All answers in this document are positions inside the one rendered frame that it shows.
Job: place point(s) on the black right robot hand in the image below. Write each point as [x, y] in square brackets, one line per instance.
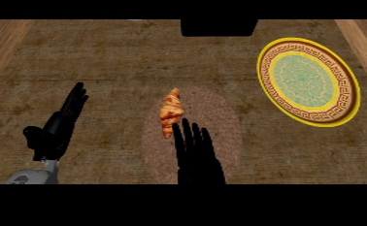
[198, 162]

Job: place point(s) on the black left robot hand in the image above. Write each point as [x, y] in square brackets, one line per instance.
[55, 129]

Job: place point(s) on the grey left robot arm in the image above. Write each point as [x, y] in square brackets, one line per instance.
[35, 175]

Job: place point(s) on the round brown woven placemat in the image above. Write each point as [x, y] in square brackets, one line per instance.
[214, 120]

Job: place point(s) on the yellow rimmed patterned plate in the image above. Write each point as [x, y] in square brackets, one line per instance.
[305, 81]

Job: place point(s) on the golden brown croissant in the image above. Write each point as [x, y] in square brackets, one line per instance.
[170, 112]

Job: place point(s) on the black box appliance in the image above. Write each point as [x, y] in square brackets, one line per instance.
[219, 27]

